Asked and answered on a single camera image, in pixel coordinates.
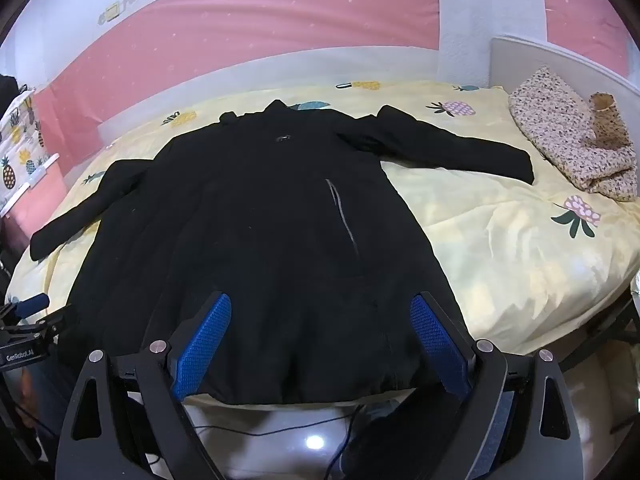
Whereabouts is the white headboard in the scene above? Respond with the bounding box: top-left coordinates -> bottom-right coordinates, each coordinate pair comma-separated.
490,34 -> 640,128

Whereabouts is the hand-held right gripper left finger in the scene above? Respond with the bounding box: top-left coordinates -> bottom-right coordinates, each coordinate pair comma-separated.
54,291 -> 233,480

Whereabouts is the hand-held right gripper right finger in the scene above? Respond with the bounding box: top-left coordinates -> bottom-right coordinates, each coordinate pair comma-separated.
410,290 -> 587,480

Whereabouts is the black long coat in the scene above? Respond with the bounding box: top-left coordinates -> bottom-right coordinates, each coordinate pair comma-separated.
30,99 -> 535,406

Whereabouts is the floral quilted blanket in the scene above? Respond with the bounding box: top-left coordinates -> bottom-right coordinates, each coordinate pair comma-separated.
508,66 -> 640,204

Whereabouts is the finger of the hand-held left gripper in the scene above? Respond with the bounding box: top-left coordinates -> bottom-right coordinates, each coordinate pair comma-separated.
0,293 -> 51,322
19,304 -> 82,347

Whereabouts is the black metal stand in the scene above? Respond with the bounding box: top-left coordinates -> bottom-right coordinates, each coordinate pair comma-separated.
560,297 -> 640,376

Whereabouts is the black floor cable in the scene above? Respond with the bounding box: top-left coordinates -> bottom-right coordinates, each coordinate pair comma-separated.
192,404 -> 368,480

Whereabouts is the yellow pineapple print bed sheet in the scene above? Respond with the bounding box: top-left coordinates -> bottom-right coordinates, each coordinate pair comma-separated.
10,79 -> 640,403

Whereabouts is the dark cloth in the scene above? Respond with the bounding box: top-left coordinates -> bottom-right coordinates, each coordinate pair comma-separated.
0,74 -> 32,128

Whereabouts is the pineapple print hanging organizer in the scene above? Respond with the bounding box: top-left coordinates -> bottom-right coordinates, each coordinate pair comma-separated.
0,87 -> 54,211

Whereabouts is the yellow wall sticker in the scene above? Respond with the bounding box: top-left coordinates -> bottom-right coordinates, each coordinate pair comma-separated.
97,0 -> 139,26

